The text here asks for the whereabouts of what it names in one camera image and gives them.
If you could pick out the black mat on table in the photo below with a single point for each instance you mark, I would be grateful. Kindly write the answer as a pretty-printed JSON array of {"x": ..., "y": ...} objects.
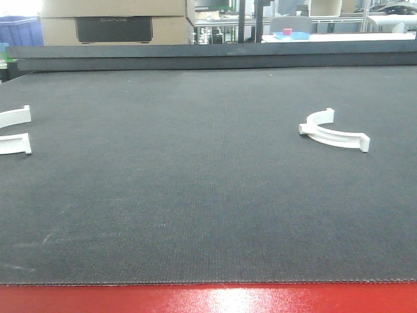
[{"x": 142, "y": 177}]

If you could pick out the white curved PVC clamp piece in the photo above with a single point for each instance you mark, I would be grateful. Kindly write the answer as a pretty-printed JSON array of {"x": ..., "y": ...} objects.
[{"x": 349, "y": 140}]

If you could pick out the grey chair back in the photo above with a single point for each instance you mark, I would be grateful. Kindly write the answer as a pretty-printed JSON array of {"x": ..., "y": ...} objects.
[{"x": 296, "y": 23}]

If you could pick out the black vertical post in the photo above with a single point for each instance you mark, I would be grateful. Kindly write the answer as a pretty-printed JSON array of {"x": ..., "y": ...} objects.
[
  {"x": 241, "y": 20},
  {"x": 259, "y": 13}
]

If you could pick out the black raised rail strip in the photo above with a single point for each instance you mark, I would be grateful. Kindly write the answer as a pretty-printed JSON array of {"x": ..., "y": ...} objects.
[{"x": 364, "y": 53}]

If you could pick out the black vertical post left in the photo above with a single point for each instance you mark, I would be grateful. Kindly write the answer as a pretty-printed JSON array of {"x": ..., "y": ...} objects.
[{"x": 241, "y": 20}]

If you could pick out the large cardboard box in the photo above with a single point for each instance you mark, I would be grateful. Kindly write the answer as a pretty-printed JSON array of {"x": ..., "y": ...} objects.
[{"x": 73, "y": 23}]

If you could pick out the blue tray on far table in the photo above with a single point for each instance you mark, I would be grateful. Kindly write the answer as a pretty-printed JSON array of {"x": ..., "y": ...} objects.
[{"x": 294, "y": 35}]

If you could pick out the blue plastic bin background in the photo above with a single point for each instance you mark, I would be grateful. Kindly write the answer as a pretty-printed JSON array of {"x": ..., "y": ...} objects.
[{"x": 21, "y": 31}]

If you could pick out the black vertical post right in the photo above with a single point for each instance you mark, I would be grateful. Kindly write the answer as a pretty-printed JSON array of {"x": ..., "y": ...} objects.
[{"x": 259, "y": 13}]

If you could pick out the white curved PVC piece left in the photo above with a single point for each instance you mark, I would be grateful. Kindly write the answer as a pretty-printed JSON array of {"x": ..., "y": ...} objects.
[{"x": 18, "y": 143}]

